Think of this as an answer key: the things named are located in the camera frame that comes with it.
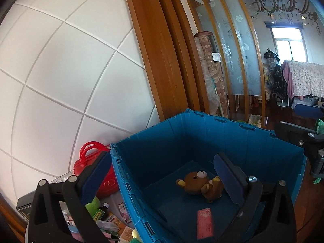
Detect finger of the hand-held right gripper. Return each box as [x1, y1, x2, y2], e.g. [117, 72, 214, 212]
[295, 104, 324, 120]
[275, 121, 324, 183]

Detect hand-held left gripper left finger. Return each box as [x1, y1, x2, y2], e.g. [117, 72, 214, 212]
[25, 151, 113, 243]

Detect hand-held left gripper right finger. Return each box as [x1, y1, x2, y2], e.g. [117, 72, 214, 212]
[213, 152, 297, 243]

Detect blue plastic crate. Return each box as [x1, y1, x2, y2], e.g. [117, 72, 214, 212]
[109, 108, 307, 243]

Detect floral cloth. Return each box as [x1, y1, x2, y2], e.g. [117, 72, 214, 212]
[286, 60, 324, 99]

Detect brown teddy bear plush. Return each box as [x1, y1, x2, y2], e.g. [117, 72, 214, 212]
[176, 170, 224, 203]

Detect yellowish bag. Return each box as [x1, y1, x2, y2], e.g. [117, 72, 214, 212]
[248, 114, 263, 127]

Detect pink hanging cloth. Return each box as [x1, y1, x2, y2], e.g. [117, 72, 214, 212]
[281, 61, 295, 98]

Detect green cardboard box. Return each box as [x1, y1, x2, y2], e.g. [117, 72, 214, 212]
[92, 208, 108, 223]

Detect pink white medicine box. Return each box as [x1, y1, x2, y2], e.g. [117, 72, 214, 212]
[117, 202, 132, 224]

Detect dark clothes on rack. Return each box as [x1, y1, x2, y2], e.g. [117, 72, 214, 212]
[263, 48, 288, 102]

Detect red packet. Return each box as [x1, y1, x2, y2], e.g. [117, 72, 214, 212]
[197, 208, 212, 240]

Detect bright window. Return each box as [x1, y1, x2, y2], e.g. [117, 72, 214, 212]
[264, 21, 309, 62]

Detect dark box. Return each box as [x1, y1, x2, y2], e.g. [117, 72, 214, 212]
[16, 192, 38, 221]

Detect rolled patterned carpet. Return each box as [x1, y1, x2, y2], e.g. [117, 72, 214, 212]
[194, 31, 229, 119]

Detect wooden frosted glass partition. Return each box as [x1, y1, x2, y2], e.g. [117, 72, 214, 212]
[180, 0, 269, 127]

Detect ceiling vine decoration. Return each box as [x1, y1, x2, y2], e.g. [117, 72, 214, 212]
[249, 0, 322, 34]

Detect white wall socket panel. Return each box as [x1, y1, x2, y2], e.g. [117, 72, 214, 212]
[52, 172, 74, 183]

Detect wooden door frame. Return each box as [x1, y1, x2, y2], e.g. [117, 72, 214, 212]
[121, 0, 210, 122]

